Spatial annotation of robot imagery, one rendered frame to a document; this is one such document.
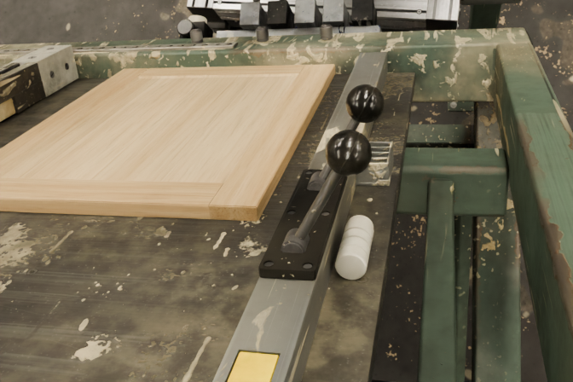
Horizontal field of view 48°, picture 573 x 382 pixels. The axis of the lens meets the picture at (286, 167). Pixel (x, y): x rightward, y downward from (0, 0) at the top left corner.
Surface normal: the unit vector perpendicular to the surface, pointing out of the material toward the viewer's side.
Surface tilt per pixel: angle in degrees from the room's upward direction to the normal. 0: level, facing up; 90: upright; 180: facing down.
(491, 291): 0
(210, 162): 55
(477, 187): 35
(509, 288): 0
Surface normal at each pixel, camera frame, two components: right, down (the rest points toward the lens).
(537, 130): -0.08, -0.91
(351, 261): -0.22, 0.42
